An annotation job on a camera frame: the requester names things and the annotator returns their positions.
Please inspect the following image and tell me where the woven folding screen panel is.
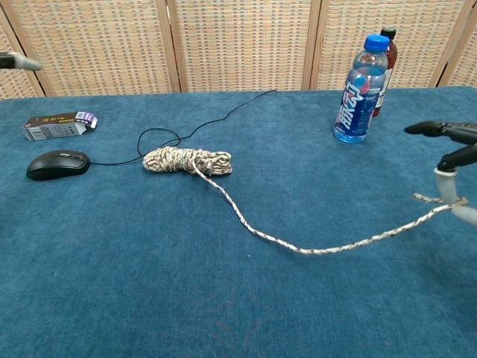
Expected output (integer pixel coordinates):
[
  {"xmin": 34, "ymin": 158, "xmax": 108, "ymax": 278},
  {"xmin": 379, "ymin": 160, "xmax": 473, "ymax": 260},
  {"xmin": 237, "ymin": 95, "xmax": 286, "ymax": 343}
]
[
  {"xmin": 311, "ymin": 0, "xmax": 477, "ymax": 91},
  {"xmin": 1, "ymin": 0, "xmax": 182, "ymax": 97},
  {"xmin": 0, "ymin": 7, "xmax": 45, "ymax": 100},
  {"xmin": 166, "ymin": 0, "xmax": 322, "ymax": 94},
  {"xmin": 439, "ymin": 22, "xmax": 477, "ymax": 89}
]

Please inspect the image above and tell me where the thin black mouse cable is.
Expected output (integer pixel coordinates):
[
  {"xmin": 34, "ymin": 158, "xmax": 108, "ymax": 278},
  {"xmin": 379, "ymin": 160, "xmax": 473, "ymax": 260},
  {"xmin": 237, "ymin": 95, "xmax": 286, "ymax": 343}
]
[{"xmin": 89, "ymin": 89, "xmax": 277, "ymax": 166}]

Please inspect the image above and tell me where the blue table cloth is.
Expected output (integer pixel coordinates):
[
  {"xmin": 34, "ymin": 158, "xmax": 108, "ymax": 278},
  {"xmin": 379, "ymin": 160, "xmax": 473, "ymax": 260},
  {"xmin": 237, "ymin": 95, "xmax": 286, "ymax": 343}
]
[{"xmin": 0, "ymin": 86, "xmax": 477, "ymax": 358}]

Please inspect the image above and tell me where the blue sports drink bottle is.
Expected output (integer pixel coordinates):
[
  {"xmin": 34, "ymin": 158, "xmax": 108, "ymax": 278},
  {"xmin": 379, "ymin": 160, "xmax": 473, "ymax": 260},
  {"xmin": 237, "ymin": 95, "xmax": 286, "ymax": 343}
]
[{"xmin": 332, "ymin": 34, "xmax": 391, "ymax": 145}]

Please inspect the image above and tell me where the black computer mouse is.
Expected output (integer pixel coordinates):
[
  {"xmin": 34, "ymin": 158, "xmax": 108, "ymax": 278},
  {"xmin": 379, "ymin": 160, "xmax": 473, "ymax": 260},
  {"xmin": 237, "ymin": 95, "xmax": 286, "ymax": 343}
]
[{"xmin": 25, "ymin": 149, "xmax": 91, "ymax": 182}]

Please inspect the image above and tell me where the beige braided rope bundle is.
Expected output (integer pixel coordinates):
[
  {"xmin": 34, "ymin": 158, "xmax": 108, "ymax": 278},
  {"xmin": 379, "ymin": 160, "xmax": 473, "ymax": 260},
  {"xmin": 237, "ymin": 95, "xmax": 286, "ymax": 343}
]
[{"xmin": 142, "ymin": 145, "xmax": 469, "ymax": 256}]

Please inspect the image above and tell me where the dark brown black-capped bottle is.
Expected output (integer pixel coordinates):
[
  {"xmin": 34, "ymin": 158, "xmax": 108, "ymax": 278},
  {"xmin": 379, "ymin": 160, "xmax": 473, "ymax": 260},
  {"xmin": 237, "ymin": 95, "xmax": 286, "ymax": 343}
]
[{"xmin": 371, "ymin": 28, "xmax": 398, "ymax": 119}]

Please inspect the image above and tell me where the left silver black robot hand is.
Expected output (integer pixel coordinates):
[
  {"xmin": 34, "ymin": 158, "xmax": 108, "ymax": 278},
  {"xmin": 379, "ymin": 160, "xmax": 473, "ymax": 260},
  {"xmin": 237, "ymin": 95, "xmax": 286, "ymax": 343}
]
[{"xmin": 0, "ymin": 51, "xmax": 43, "ymax": 72}]

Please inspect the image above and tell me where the small open cardboard box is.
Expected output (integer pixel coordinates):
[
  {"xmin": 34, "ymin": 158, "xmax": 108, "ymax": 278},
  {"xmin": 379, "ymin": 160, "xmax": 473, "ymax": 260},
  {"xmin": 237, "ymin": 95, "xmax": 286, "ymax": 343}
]
[{"xmin": 22, "ymin": 110, "xmax": 99, "ymax": 142}]

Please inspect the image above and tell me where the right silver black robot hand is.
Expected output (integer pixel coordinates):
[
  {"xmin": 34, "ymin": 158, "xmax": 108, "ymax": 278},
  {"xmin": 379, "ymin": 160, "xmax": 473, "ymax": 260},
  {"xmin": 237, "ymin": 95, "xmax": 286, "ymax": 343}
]
[{"xmin": 404, "ymin": 119, "xmax": 477, "ymax": 226}]

